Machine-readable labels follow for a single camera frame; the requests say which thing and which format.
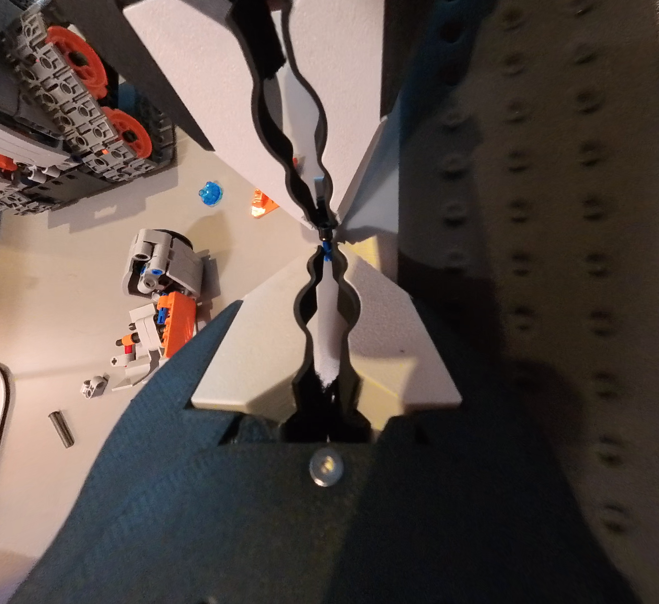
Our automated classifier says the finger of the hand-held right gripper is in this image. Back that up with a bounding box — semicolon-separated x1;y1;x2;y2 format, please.
280;0;401;256
123;0;317;229

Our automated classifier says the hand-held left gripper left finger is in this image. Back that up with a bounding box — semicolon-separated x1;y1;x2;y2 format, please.
192;247;324;441

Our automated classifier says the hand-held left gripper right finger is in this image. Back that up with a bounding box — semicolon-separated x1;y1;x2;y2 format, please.
329;244;462;438

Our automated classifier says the black brick connector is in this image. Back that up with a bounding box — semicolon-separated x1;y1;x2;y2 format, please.
310;177;336;242

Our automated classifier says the grey orange tracked toy robot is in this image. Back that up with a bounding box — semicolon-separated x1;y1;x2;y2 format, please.
0;0;178;214

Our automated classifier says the small grey orange brick assembly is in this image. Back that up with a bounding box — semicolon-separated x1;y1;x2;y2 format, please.
109;227;222;391

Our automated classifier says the orange curved brick piece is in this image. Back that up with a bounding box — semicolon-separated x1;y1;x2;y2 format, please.
250;187;281;219

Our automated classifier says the black axle rod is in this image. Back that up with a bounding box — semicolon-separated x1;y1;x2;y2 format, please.
48;410;75;449

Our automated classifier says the black perforated board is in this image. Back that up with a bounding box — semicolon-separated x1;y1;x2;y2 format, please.
381;0;659;604

